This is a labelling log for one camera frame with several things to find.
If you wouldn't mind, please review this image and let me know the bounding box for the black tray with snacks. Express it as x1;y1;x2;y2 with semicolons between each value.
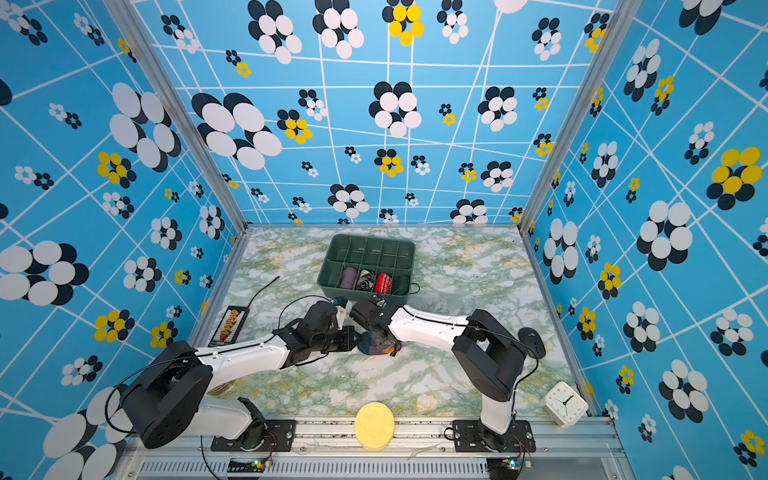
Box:
208;306;249;347

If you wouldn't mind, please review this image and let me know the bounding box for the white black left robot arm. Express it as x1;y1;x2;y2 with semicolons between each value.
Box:
119;298;361;450

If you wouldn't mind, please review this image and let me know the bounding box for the red rolled sock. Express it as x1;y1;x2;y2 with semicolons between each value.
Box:
374;273;393;294

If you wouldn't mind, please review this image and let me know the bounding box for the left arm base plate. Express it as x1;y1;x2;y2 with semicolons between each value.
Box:
211;419;297;453

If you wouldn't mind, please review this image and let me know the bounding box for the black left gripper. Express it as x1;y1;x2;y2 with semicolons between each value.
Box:
313;326;367;354

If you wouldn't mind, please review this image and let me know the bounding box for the purple teal sock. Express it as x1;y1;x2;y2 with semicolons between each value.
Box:
357;332;402;356

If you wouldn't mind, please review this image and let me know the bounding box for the aluminium corner post left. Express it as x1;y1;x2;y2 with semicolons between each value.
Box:
104;1;248;235

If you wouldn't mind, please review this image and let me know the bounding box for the aluminium corner post right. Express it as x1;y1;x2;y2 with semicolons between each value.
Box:
519;0;642;235

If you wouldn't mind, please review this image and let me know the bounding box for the yellow round sponge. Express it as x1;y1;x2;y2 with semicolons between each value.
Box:
354;402;395;451

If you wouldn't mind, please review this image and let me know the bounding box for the aluminium corner post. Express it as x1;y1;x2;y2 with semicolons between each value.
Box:
104;1;248;235
519;0;642;235

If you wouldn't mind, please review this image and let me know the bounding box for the white square clock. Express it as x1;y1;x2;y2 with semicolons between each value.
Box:
543;381;589;429

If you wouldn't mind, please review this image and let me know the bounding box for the purple rolled sock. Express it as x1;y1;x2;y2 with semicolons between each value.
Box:
339;267;358;290

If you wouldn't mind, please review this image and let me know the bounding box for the black white rolled sock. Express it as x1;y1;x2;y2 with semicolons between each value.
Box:
355;269;376;292

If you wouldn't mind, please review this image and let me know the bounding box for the aluminium front rail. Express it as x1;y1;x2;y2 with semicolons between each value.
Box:
110;415;637;480

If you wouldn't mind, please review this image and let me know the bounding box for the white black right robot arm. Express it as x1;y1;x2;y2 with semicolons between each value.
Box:
350;300;528;435

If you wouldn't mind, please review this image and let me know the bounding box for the green rolled sock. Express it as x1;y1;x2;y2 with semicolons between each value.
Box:
391;275;411;295

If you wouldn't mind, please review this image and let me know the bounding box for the green compartment tray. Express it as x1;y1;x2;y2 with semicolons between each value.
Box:
317;234;421;305

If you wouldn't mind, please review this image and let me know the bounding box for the black antenna cable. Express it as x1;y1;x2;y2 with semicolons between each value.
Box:
247;275;282;308

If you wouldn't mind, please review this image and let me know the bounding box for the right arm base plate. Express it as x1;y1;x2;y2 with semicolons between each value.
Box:
451;420;537;454

